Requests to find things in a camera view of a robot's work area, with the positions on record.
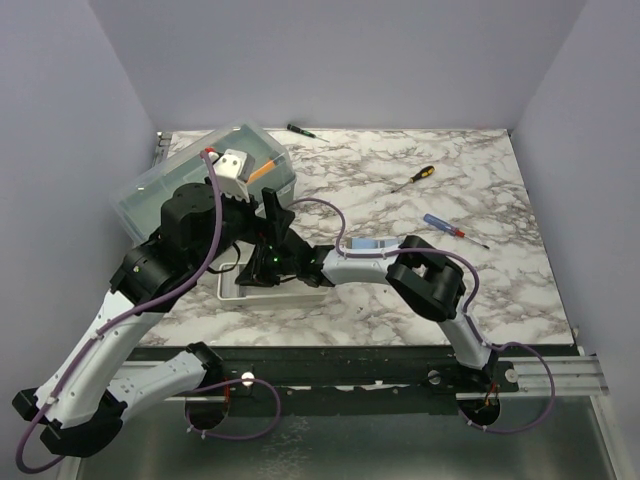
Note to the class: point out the black front mounting rail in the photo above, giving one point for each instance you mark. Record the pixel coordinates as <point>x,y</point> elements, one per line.
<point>343,381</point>

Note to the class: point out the yellow black handle screwdriver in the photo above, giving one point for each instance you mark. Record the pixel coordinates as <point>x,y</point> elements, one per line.
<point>420,175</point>

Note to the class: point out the small green black screwdriver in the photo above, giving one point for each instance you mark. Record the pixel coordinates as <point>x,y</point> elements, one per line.
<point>303,132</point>

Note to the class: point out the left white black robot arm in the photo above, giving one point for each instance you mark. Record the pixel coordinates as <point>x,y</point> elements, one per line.
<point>82,407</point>

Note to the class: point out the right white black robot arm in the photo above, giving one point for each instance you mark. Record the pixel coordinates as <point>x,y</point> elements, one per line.
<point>430,282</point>

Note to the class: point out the grey card holder wallet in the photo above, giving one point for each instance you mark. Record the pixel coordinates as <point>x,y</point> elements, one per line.
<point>390,242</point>

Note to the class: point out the blue red handle screwdriver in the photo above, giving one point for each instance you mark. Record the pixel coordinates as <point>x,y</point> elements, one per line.
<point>450,229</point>

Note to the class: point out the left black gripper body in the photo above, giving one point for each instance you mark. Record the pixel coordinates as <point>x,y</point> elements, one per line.
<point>239,220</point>

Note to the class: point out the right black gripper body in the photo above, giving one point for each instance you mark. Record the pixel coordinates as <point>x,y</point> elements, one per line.
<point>268,270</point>

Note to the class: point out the translucent green plastic toolbox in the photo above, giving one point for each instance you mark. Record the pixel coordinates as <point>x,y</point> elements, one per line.
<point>138,202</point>

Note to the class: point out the blue credit card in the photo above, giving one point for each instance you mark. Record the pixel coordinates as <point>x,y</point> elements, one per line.
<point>363,243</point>

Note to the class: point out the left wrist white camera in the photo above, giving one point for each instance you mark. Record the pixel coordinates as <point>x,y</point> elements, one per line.
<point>233,169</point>

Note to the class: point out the white rectangular tray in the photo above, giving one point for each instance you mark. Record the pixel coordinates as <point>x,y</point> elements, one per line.
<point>292,293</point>

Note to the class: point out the orange pencil in toolbox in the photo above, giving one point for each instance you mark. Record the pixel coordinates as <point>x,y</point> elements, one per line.
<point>263,170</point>

